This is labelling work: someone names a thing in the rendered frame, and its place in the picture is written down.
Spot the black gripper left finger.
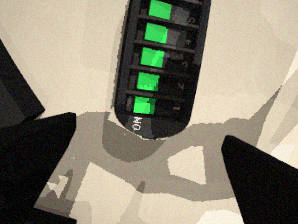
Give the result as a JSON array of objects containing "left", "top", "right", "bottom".
[{"left": 0, "top": 112, "right": 77, "bottom": 224}]

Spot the dark grey switch unit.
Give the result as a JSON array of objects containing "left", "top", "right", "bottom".
[{"left": 113, "top": 0, "right": 212, "bottom": 140}]

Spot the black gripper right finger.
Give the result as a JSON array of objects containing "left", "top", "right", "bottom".
[{"left": 221, "top": 135, "right": 298, "bottom": 224}]

